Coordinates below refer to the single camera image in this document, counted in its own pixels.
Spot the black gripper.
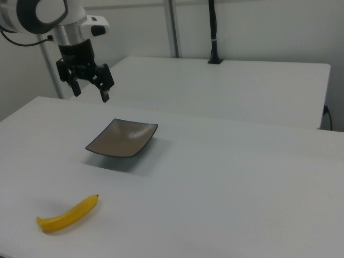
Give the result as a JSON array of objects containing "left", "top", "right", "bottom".
[{"left": 55, "top": 38, "right": 116, "bottom": 103}]

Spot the yellow banana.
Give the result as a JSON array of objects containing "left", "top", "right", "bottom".
[{"left": 35, "top": 193, "right": 99, "bottom": 233}]

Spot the square brown ceramic plate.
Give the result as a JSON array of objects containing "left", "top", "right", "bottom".
[{"left": 85, "top": 118, "right": 159, "bottom": 159}]

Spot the white side table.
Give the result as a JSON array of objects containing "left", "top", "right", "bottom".
[{"left": 70, "top": 55, "right": 332, "bottom": 131}]

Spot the grey aluminium frame post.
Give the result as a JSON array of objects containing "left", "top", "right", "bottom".
[
  {"left": 164, "top": 0, "right": 180, "bottom": 59},
  {"left": 40, "top": 36, "right": 66, "bottom": 99}
]

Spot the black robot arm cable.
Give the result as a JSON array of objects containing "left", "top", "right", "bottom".
[{"left": 0, "top": 28, "right": 54, "bottom": 47}]

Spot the black camera stand pole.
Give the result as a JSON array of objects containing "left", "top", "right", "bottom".
[{"left": 207, "top": 0, "right": 225, "bottom": 65}]

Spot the black wall power cable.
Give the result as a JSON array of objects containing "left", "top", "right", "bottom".
[{"left": 323, "top": 105, "right": 333, "bottom": 132}]

